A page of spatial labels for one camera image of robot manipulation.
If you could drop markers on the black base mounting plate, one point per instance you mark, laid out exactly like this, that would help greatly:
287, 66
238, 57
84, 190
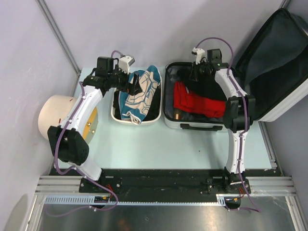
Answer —
212, 181

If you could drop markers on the grey slotted cable duct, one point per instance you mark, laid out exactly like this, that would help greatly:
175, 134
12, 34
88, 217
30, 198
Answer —
103, 200

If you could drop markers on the cream cylindrical bucket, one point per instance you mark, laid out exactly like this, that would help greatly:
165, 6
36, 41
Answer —
55, 109

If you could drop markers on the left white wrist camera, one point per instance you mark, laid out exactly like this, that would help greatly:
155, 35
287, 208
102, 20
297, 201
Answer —
125, 63

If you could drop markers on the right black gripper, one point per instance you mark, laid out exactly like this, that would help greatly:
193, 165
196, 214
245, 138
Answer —
195, 75

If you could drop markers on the right aluminium corner post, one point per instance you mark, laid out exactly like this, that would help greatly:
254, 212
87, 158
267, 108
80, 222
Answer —
285, 4

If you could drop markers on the black white space suitcase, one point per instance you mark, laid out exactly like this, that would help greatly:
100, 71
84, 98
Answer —
273, 69

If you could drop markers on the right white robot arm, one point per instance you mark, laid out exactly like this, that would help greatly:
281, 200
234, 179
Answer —
238, 115

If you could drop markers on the cream oval tray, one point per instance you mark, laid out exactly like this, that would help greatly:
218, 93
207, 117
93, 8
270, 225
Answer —
145, 116

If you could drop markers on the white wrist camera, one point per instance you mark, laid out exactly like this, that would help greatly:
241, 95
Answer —
200, 55
125, 63

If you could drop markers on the aluminium frame rail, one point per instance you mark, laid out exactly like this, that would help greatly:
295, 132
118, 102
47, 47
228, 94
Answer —
260, 186

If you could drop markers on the black garment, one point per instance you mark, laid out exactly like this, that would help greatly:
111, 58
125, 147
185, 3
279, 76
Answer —
203, 85

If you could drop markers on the left aluminium corner post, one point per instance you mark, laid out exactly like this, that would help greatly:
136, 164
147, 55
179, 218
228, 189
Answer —
58, 34

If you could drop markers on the copper cylindrical bottle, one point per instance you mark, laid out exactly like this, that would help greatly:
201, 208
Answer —
177, 114

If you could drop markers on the aluminium corner post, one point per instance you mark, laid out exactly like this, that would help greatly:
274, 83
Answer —
58, 34
285, 4

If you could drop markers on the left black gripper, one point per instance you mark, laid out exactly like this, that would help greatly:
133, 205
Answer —
133, 89

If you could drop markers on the teal cream patterned towel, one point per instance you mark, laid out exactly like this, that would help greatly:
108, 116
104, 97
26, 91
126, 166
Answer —
149, 80

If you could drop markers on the red folded shirt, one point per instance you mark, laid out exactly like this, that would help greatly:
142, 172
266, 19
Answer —
188, 101

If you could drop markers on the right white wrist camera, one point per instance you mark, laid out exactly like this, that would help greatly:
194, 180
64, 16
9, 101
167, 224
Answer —
200, 55

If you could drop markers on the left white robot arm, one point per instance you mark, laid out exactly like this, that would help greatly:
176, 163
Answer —
66, 140

